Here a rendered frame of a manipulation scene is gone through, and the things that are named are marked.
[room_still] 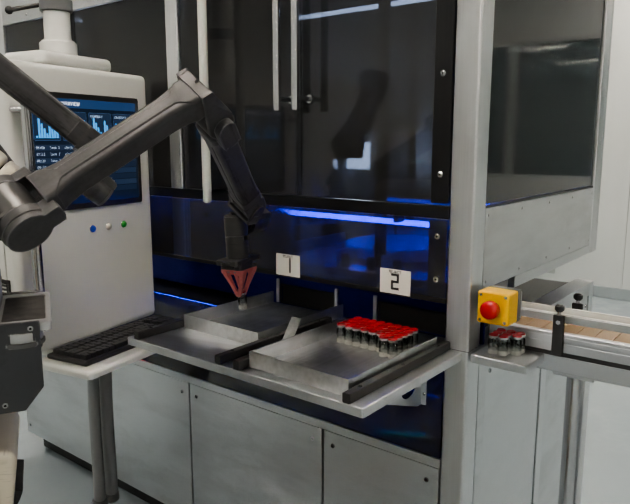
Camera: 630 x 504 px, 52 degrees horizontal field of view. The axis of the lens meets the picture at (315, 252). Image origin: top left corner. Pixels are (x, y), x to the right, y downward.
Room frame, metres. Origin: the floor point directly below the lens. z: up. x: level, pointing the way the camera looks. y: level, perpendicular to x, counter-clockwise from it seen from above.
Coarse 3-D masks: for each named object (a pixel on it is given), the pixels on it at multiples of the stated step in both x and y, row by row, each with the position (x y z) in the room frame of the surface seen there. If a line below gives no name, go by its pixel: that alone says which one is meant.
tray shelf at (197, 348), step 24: (168, 336) 1.52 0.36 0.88; (192, 336) 1.52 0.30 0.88; (216, 336) 1.52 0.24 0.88; (432, 336) 1.52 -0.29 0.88; (192, 360) 1.37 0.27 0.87; (432, 360) 1.35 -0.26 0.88; (456, 360) 1.38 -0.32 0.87; (264, 384) 1.24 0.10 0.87; (288, 384) 1.21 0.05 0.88; (408, 384) 1.21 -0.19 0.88; (336, 408) 1.13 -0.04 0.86; (360, 408) 1.09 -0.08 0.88
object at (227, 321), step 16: (224, 304) 1.71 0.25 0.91; (256, 304) 1.81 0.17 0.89; (272, 304) 1.83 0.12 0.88; (192, 320) 1.58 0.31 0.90; (208, 320) 1.54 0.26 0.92; (224, 320) 1.66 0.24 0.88; (240, 320) 1.66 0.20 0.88; (256, 320) 1.66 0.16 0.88; (272, 320) 1.66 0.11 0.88; (288, 320) 1.66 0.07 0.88; (304, 320) 1.57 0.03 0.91; (224, 336) 1.51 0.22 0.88; (240, 336) 1.47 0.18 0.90; (256, 336) 1.44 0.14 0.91
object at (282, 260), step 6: (276, 258) 1.75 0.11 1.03; (282, 258) 1.73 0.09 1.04; (288, 258) 1.72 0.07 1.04; (294, 258) 1.71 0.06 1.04; (276, 264) 1.75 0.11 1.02; (282, 264) 1.74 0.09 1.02; (288, 264) 1.72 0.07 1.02; (294, 264) 1.71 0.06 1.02; (276, 270) 1.75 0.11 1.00; (282, 270) 1.74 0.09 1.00; (288, 270) 1.72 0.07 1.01; (294, 270) 1.71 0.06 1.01; (294, 276) 1.71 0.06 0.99
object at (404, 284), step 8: (384, 272) 1.53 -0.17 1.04; (392, 272) 1.52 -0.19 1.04; (400, 272) 1.50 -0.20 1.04; (408, 272) 1.49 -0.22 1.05; (384, 280) 1.53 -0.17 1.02; (400, 280) 1.50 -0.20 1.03; (408, 280) 1.49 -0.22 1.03; (384, 288) 1.53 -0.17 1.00; (400, 288) 1.50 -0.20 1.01; (408, 288) 1.49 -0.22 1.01
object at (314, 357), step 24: (312, 336) 1.46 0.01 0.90; (336, 336) 1.52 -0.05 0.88; (264, 360) 1.28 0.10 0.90; (288, 360) 1.34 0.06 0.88; (312, 360) 1.34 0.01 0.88; (336, 360) 1.34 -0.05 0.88; (360, 360) 1.34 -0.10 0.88; (384, 360) 1.34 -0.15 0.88; (312, 384) 1.20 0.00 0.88; (336, 384) 1.16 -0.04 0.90
